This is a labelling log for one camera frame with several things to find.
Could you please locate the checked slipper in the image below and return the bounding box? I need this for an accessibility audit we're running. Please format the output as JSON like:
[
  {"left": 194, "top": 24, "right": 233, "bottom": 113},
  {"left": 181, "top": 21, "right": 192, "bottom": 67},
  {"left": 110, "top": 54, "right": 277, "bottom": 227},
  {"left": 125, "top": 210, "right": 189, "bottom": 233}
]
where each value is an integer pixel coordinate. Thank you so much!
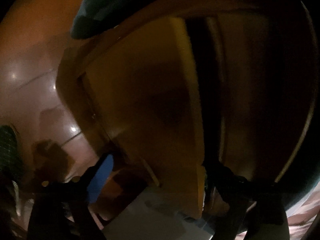
[{"left": 1, "top": 125, "right": 20, "bottom": 176}]

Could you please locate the brown wooden nightstand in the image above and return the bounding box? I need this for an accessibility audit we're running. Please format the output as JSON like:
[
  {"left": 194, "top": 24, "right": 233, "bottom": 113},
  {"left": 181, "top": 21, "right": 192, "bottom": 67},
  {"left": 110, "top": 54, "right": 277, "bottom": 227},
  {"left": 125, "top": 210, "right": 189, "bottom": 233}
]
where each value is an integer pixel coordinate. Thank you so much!
[{"left": 57, "top": 0, "right": 315, "bottom": 218}]

